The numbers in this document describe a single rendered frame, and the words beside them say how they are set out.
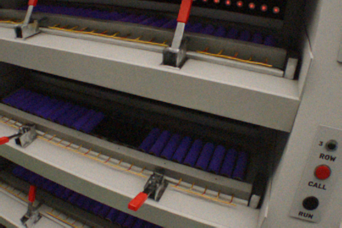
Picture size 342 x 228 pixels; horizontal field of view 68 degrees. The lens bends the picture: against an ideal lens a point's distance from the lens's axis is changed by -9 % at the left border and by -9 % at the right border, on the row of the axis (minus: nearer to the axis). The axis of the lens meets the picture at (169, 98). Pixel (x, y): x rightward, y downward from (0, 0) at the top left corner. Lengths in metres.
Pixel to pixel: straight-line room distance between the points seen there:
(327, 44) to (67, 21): 0.40
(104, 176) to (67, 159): 0.08
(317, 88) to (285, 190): 0.13
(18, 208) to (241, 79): 0.56
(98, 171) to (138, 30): 0.23
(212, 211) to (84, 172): 0.21
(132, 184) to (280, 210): 0.22
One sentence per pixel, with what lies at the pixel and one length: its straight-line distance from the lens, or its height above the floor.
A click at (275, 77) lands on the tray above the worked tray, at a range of 0.36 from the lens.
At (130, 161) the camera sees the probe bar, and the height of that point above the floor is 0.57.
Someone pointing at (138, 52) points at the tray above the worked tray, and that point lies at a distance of 0.39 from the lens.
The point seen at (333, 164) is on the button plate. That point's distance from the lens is 0.35.
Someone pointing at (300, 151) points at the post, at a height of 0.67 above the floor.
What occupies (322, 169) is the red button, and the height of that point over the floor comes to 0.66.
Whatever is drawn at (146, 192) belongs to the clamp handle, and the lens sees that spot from 0.39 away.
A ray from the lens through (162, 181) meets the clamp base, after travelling 0.42.
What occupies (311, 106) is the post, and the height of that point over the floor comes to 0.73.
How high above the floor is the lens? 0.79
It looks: 15 degrees down
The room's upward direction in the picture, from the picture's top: 9 degrees clockwise
